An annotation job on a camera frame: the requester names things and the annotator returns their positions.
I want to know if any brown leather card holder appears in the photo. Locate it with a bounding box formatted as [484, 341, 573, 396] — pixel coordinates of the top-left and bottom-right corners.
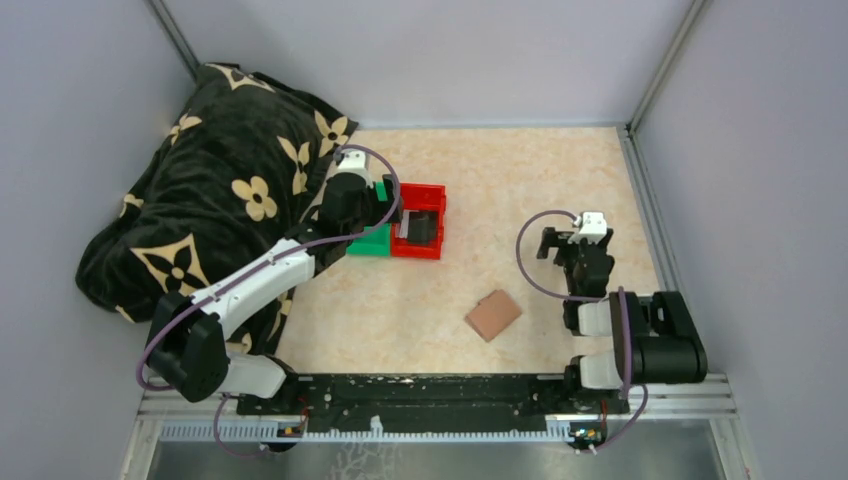
[465, 289, 522, 342]

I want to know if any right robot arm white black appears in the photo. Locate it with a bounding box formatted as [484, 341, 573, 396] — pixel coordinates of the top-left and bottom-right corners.
[537, 227, 708, 412]

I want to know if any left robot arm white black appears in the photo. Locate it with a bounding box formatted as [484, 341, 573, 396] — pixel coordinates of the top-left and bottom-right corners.
[136, 167, 402, 414]

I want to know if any black card in red bin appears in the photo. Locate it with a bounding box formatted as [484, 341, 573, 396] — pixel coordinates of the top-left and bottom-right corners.
[406, 211, 438, 245]

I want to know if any red plastic bin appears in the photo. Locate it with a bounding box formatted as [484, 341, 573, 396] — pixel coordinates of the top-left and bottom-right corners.
[390, 183, 447, 260]

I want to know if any green plastic bin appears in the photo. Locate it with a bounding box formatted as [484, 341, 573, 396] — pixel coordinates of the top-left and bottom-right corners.
[345, 181, 395, 259]

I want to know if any black floral blanket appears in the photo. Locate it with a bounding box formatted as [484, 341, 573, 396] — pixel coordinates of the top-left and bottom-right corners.
[75, 63, 357, 323]

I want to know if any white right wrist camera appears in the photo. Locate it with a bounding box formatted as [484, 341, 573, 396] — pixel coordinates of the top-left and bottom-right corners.
[568, 211, 608, 245]

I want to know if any aluminium frame rail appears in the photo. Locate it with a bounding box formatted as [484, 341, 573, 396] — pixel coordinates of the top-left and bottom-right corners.
[617, 124, 737, 420]

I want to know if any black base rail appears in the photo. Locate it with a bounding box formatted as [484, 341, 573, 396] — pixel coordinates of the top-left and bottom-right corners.
[237, 373, 630, 418]

